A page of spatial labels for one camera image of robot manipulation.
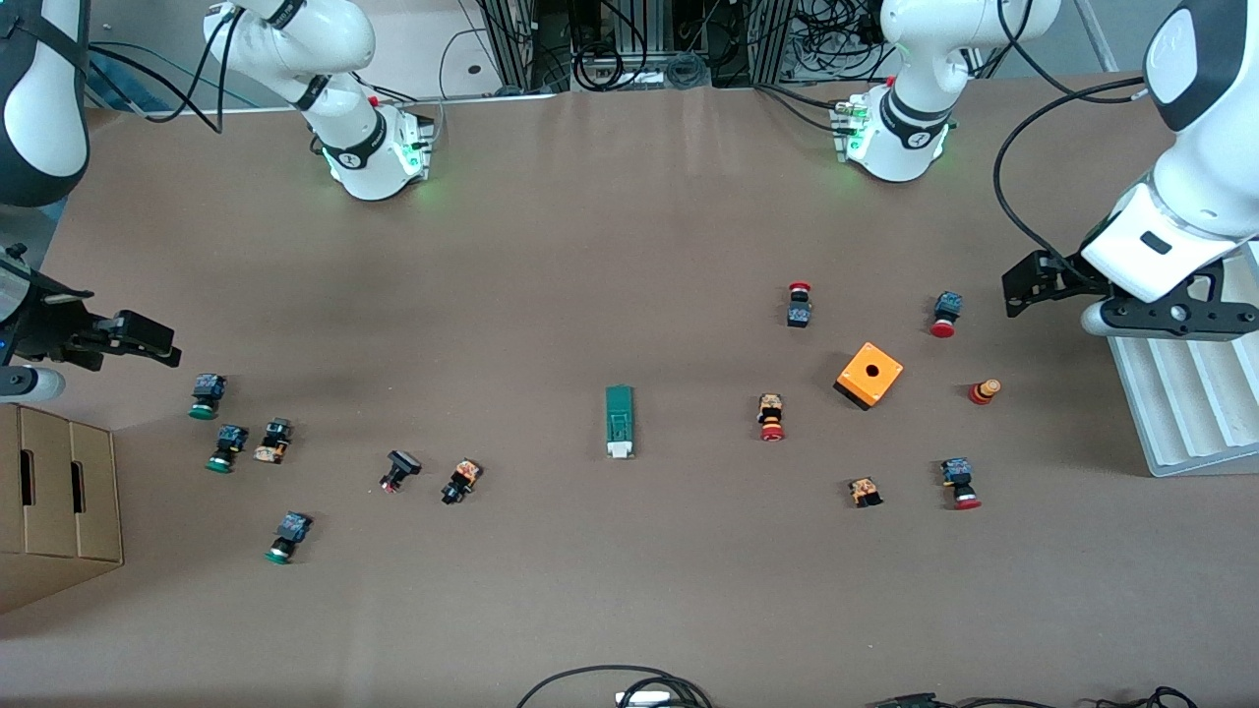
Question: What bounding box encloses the black cable bundle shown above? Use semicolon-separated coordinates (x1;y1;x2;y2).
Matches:
934;686;1199;708

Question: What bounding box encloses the aluminium frame post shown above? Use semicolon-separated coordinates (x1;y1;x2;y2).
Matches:
749;0;800;88
480;0;573;94

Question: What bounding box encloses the orange black contact block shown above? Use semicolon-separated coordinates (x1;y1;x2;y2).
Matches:
253;417;293;465

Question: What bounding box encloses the green push button blue body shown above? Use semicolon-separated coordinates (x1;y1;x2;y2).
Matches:
264;511;314;565
206;424;249;474
189;373;228;421

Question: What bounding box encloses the black square push button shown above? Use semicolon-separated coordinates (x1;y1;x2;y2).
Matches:
380;449;423;494

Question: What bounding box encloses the orange button enclosure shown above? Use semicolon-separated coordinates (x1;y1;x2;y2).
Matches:
833;341;905;412

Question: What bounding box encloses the black looped cable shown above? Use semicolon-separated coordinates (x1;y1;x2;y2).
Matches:
516;666;714;708

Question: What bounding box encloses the white platform board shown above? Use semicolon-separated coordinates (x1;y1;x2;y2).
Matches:
349;0;562;102

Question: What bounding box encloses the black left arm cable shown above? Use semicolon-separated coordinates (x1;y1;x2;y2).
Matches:
991;77;1150;266

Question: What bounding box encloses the black orange selector switch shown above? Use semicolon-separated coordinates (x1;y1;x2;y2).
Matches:
441;458;483;506

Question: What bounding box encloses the grey ribbed tray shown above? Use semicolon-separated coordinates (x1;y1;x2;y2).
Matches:
1107;246;1259;479

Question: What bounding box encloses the black equipment rack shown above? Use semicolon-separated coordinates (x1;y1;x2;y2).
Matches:
572;0;709;60

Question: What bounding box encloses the green load switch white handle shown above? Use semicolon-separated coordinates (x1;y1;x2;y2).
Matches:
604;384;636;460

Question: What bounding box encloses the cardboard box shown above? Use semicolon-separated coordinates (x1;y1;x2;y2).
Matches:
0;401;125;616

